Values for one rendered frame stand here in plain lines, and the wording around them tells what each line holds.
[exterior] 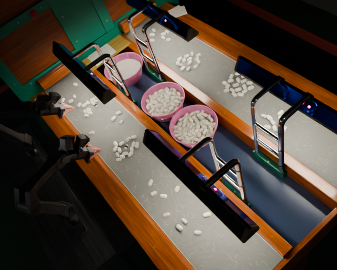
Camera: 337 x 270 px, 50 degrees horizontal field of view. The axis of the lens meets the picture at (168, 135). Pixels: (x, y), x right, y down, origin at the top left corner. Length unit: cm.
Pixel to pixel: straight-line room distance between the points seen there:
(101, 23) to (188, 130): 104
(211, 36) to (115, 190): 118
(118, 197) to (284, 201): 80
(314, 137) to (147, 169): 84
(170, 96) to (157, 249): 94
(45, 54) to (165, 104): 88
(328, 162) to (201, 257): 72
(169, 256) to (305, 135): 87
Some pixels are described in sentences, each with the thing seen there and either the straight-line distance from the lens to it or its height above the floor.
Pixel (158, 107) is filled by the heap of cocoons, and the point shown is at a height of 73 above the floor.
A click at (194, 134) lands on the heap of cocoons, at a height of 74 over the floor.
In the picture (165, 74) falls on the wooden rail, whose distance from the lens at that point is 228.
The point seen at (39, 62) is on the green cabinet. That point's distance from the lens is 254.
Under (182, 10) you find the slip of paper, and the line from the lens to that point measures 272.
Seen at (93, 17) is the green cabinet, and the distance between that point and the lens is 258.
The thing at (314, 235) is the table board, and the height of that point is 74.
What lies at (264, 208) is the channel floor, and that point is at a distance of 178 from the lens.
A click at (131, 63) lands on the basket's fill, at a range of 250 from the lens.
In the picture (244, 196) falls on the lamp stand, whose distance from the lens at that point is 167.
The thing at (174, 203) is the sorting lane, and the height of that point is 74.
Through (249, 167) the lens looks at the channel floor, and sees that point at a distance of 188.
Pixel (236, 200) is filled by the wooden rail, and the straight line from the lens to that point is 171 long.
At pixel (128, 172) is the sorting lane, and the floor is 74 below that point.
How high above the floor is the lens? 230
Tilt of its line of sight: 51 degrees down
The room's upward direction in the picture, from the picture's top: 24 degrees counter-clockwise
